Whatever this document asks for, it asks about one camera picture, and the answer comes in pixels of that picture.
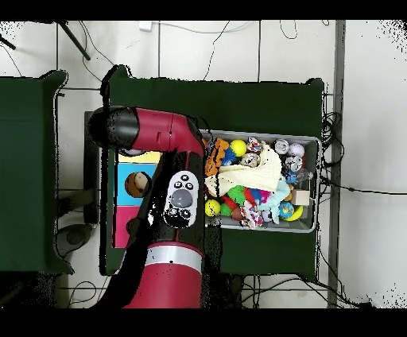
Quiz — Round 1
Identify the floral patterned cloth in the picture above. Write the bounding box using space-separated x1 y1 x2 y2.
239 199 265 230

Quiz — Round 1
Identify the wooden box with three holes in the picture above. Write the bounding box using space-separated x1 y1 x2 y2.
112 150 163 250

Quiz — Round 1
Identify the clear mesh bin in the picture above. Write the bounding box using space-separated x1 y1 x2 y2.
200 129 322 234

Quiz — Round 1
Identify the blue spiky ball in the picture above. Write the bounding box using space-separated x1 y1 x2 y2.
220 147 238 167

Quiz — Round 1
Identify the orange plastic block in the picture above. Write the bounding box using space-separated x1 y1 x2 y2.
204 138 230 177

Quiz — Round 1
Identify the yellow plastic ball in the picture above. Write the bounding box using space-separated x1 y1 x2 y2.
229 138 248 157
204 199 222 218

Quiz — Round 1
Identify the cream waffle cloth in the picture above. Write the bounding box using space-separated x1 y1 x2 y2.
203 144 283 198

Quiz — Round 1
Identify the dark green tablecloth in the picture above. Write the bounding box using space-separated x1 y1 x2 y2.
0 70 75 274
99 64 325 276

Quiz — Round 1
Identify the white baseball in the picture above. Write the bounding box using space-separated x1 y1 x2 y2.
286 142 305 158

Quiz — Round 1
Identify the black upright panel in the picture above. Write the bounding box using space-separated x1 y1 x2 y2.
83 110 100 224

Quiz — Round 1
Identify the grey round floor stand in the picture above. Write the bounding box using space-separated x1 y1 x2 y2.
54 223 94 258

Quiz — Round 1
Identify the black tripod leg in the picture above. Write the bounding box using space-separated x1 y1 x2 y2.
0 34 17 51
58 20 91 61

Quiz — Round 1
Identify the black cable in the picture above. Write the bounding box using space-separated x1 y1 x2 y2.
320 176 407 196

